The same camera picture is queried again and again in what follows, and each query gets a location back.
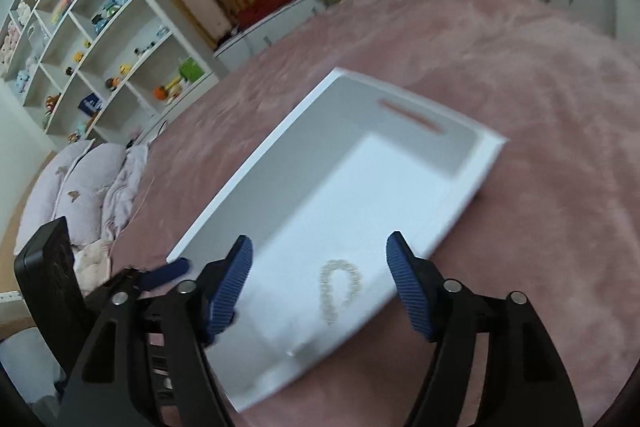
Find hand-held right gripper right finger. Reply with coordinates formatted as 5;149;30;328
386;232;583;427

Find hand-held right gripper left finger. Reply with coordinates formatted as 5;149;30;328
57;235;253;427

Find red cloth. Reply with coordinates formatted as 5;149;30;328
235;0;306;28

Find white tray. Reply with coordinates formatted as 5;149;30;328
166;67;508;413

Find pale pink pillow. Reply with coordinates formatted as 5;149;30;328
14;139;96;255
54;143;126;245

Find blue box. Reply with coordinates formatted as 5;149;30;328
78;93;103;115

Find pink fuzzy blanket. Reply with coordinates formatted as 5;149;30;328
65;0;640;427

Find green toy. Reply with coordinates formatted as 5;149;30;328
178;58;206;82

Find crumpled pale pink cloth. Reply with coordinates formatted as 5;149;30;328
102;144;151;240

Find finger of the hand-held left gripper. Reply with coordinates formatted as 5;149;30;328
117;258;193;294

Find pearl bracelet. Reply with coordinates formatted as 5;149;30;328
318;258;362;325

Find pink cylinder appliance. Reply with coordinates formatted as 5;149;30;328
170;0;233;42

